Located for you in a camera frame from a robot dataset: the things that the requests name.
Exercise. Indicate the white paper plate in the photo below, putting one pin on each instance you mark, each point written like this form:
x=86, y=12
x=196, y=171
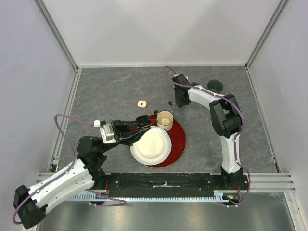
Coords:
x=153, y=147

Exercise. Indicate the black earbud charging case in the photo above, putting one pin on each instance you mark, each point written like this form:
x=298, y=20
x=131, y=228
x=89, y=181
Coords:
x=143, y=121

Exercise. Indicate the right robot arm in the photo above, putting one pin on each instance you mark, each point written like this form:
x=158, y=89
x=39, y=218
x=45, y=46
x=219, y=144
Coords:
x=226, y=118

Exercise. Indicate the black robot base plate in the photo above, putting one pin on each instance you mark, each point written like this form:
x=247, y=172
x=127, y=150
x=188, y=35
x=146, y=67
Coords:
x=206, y=181

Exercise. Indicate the grey cable duct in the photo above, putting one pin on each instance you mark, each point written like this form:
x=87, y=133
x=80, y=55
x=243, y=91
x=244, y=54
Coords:
x=97, y=197

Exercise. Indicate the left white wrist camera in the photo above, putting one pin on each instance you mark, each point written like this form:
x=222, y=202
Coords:
x=107, y=134

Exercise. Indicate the beige mug black handle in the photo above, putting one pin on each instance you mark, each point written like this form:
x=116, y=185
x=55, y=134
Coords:
x=164, y=119

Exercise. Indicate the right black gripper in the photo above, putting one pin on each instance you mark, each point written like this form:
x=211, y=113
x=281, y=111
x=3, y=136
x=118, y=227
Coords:
x=179, y=102

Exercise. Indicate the red round tray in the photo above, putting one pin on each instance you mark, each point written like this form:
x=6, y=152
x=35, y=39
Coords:
x=178, y=139

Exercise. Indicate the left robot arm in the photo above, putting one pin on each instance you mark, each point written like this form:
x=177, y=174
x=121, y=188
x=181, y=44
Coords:
x=83, y=173

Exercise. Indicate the pink earbud charging case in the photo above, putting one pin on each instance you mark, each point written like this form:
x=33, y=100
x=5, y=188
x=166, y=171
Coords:
x=142, y=104

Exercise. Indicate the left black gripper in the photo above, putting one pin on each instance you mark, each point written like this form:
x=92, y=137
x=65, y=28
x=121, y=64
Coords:
x=123, y=133

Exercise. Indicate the dark green cup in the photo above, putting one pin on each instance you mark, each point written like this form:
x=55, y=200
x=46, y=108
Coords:
x=215, y=86

